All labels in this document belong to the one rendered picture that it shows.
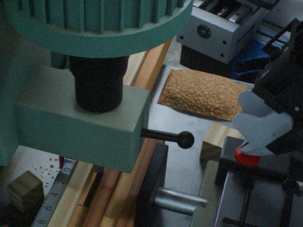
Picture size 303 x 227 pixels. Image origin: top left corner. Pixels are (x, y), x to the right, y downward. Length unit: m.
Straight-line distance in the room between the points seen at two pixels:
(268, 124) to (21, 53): 0.27
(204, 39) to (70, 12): 0.86
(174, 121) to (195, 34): 0.48
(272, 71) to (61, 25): 0.20
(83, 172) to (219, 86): 0.27
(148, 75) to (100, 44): 0.39
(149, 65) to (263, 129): 0.32
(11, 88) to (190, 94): 0.33
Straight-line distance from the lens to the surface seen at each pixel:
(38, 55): 0.68
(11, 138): 0.66
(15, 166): 0.94
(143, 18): 0.48
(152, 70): 0.88
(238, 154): 0.67
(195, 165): 0.81
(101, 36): 0.48
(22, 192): 0.86
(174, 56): 2.41
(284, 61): 0.55
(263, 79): 0.56
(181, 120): 0.87
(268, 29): 1.38
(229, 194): 0.66
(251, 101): 0.64
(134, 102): 0.64
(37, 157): 0.95
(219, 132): 0.81
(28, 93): 0.65
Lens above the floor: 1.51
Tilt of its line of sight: 45 degrees down
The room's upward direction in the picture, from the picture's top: 5 degrees clockwise
